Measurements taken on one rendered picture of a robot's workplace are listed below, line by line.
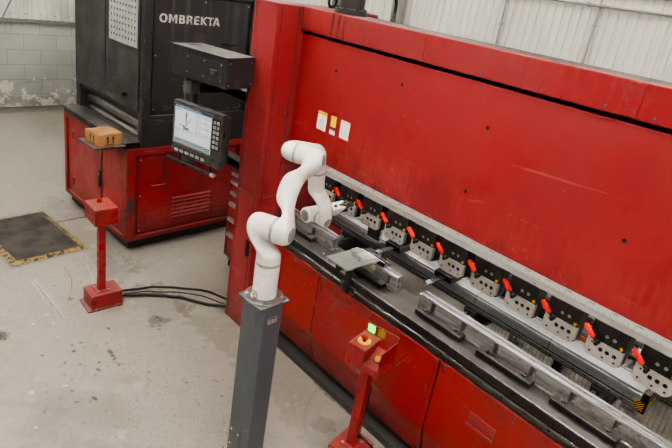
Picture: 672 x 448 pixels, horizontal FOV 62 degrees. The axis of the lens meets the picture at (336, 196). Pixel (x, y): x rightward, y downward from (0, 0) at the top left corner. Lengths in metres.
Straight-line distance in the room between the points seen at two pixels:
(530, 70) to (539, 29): 4.63
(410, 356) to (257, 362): 0.83
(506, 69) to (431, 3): 5.43
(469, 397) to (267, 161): 1.88
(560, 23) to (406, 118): 4.33
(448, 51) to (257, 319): 1.57
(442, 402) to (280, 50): 2.21
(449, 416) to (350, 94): 1.83
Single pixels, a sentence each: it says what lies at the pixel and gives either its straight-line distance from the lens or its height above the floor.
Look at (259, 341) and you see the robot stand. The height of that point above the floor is 0.81.
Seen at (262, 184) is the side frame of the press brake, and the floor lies 1.15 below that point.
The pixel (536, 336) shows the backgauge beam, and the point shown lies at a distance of 3.11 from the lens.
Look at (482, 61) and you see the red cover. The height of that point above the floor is 2.23.
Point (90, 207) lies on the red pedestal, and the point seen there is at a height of 0.79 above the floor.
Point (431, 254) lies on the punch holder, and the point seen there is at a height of 1.22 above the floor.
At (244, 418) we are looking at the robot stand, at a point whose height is 0.32.
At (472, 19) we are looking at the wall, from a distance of 7.63.
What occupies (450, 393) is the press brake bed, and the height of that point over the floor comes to 0.63.
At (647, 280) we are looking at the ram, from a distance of 2.48.
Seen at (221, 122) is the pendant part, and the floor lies 1.56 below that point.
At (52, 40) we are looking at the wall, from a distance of 9.57.
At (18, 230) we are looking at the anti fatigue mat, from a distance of 5.66.
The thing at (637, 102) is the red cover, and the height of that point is 2.22.
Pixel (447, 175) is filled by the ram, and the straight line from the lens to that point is 2.84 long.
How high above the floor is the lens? 2.47
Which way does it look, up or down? 21 degrees down
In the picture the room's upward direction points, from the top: 9 degrees clockwise
